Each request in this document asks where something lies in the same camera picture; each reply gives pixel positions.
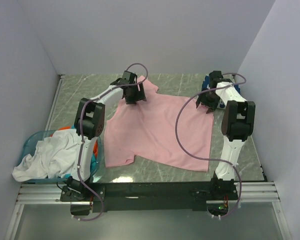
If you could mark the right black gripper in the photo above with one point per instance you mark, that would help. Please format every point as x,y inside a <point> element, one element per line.
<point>212,105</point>

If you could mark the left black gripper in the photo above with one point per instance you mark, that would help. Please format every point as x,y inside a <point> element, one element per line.
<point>140,96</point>

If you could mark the pink t shirt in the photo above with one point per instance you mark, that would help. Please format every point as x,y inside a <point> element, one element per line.
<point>161,130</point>

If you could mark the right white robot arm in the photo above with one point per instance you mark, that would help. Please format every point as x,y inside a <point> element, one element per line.
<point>236,126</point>

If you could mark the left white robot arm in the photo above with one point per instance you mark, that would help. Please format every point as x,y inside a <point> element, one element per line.
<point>89,124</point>

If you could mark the folded blue printed t shirt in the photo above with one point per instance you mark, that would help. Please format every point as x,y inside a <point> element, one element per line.
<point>206,85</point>

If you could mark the orange t shirt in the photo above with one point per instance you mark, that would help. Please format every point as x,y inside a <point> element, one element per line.
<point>95,148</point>

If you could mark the teal t shirt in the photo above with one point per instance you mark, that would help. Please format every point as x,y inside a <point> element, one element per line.
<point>93,160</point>

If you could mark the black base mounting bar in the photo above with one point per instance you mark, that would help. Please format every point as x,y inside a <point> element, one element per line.
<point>142,196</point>

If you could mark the white t shirt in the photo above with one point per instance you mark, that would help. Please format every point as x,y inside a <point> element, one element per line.
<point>48,160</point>

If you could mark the blue plastic laundry basket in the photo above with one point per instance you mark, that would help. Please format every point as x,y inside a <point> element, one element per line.
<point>29,147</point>

